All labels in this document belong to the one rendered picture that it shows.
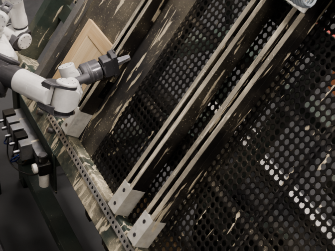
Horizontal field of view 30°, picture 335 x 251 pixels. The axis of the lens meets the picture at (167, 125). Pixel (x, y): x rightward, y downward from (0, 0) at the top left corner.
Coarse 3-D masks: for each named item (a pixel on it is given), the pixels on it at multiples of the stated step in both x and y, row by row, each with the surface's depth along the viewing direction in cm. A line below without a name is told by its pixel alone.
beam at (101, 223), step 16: (32, 64) 316; (32, 112) 295; (80, 144) 270; (64, 160) 268; (80, 176) 258; (96, 176) 253; (80, 192) 256; (96, 208) 246; (96, 224) 244; (128, 224) 236; (112, 240) 235
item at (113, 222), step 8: (56, 128) 277; (64, 136) 271; (64, 144) 270; (72, 152) 265; (80, 160) 260; (80, 168) 258; (88, 176) 253; (88, 184) 252; (96, 192) 247; (96, 200) 246; (104, 200) 244; (104, 208) 242; (112, 216) 237; (112, 224) 236; (120, 232) 232; (120, 240) 231; (128, 240) 229; (128, 248) 227
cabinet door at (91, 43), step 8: (88, 24) 285; (80, 32) 288; (88, 32) 283; (96, 32) 279; (80, 40) 286; (88, 40) 282; (96, 40) 278; (104, 40) 273; (72, 48) 290; (80, 48) 286; (88, 48) 281; (96, 48) 277; (104, 48) 272; (72, 56) 288; (80, 56) 284; (88, 56) 280; (96, 56) 275; (56, 72) 294
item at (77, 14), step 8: (80, 0) 290; (88, 0) 289; (80, 8) 290; (72, 16) 292; (80, 16) 292; (64, 24) 295; (72, 24) 293; (64, 32) 294; (72, 32) 295; (56, 40) 297; (64, 40) 296; (56, 48) 296; (48, 56) 299; (56, 56) 299; (40, 64) 302; (48, 64) 300; (40, 72) 300; (48, 72) 302
